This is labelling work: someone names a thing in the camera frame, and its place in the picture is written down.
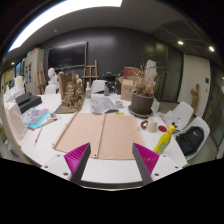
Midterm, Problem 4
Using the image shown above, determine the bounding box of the dark red lid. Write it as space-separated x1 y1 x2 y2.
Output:
158 125 167 132

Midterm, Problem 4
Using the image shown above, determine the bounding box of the white chair right back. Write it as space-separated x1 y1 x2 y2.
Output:
165 102 193 130

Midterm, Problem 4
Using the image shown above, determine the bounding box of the yellow green spray bottle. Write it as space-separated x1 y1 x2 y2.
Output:
154 125 175 155

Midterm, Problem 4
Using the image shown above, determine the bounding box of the colourful book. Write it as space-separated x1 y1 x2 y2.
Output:
23 108 49 129

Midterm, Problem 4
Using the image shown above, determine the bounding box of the black box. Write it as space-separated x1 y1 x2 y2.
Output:
16 92 42 113

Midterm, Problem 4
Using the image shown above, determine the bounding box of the black backpack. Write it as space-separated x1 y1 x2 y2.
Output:
176 126 204 156

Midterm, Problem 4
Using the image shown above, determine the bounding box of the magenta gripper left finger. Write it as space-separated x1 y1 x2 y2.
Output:
64 143 91 184

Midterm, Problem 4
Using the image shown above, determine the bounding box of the small white cup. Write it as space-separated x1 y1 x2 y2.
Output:
115 101 123 108

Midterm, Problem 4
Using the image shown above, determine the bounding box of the paintbrush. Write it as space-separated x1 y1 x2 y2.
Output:
33 127 43 147

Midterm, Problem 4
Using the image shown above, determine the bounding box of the brown wooden model sculpture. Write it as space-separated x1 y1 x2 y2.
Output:
56 72 85 114

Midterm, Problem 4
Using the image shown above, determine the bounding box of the white plaster bust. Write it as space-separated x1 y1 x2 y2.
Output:
48 68 57 85

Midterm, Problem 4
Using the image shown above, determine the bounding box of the wooden easel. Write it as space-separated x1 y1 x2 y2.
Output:
82 61 99 86

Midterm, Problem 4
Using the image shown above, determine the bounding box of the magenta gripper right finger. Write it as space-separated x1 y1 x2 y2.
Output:
132 143 159 185

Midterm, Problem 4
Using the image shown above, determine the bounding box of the brown cardboard sheet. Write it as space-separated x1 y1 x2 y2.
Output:
53 112 143 160

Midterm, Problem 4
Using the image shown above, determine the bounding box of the white ceramic mug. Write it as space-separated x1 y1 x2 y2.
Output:
146 117 158 133

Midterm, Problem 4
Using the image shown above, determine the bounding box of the red tape roll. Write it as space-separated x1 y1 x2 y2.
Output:
140 120 148 129

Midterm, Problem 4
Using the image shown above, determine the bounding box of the grey pot dried plant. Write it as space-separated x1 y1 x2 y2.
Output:
131 60 157 116

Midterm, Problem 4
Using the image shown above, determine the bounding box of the cardboard box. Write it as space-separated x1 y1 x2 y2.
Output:
118 77 136 101

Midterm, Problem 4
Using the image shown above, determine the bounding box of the black wall screen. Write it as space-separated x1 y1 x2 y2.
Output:
48 41 87 70

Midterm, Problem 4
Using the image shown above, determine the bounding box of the white chair far side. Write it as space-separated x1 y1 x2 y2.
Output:
91 80 106 94

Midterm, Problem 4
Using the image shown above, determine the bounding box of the white chair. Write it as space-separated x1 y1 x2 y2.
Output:
175 117 210 160
91 80 106 94
165 102 193 130

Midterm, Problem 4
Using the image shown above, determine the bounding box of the clear plastic bottle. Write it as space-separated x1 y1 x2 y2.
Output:
86 82 91 99

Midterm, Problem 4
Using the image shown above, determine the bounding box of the white chair right front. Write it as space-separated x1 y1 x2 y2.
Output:
175 117 210 160

